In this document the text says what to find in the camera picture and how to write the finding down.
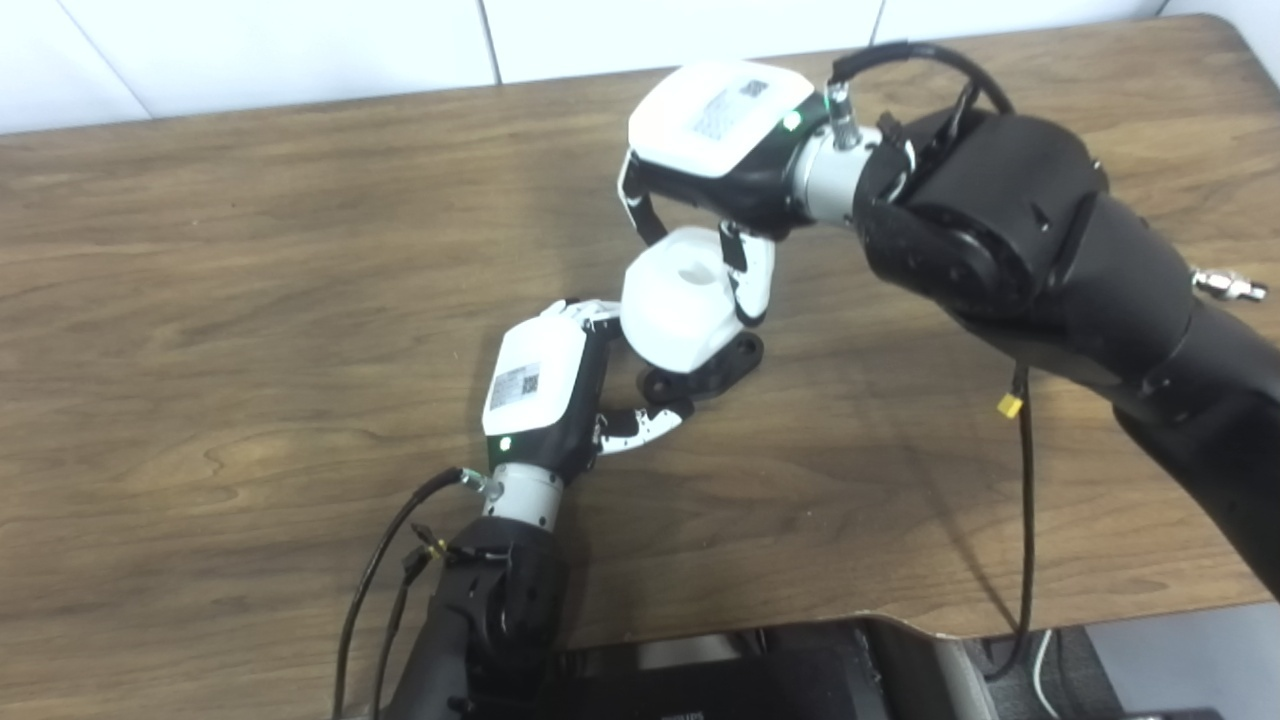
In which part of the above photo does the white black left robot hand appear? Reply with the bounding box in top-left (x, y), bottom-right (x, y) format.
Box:
top-left (481, 298), bottom-right (695, 488)

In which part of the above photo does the long black hanging cable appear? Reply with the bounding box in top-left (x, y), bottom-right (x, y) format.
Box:
top-left (985, 365), bottom-right (1039, 681)

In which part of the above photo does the thick black wrist cable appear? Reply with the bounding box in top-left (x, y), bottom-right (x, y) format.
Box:
top-left (826, 41), bottom-right (1016, 151)
top-left (332, 467), bottom-right (501, 720)

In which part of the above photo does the thin black wire yellow tag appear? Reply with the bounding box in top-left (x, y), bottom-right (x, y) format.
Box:
top-left (372, 525), bottom-right (449, 720)

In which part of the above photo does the thin white floor cable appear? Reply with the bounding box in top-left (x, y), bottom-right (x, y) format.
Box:
top-left (1030, 628), bottom-right (1061, 720)

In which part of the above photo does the silver connector plug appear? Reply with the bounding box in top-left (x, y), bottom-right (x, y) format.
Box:
top-left (1190, 268), bottom-right (1269, 303)

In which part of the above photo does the black holder part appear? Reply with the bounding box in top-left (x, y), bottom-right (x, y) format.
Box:
top-left (636, 330), bottom-right (766, 404)

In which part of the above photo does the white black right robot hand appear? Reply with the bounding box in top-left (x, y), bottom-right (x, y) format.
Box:
top-left (617, 60), bottom-right (836, 329)

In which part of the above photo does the dark robot torso edge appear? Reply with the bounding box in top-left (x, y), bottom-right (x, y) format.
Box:
top-left (545, 618), bottom-right (1001, 720)

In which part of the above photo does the round white piece with holes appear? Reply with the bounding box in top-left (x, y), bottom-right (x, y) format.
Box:
top-left (620, 226), bottom-right (746, 374)

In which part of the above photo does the thick black left wrist cable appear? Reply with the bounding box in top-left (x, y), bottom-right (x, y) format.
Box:
top-left (332, 467), bottom-right (501, 720)

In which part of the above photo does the thick black right wrist cable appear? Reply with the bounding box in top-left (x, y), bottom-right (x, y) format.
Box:
top-left (826, 41), bottom-right (1016, 151)

